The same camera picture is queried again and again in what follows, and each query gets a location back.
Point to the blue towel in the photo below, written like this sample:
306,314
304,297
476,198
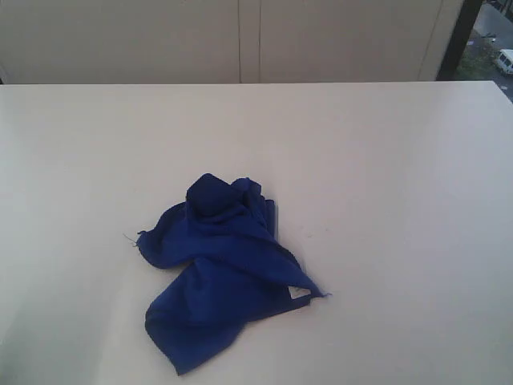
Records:
233,270

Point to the black window frame post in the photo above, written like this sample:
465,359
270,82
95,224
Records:
458,40

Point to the white van outside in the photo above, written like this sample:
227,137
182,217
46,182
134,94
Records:
504,61

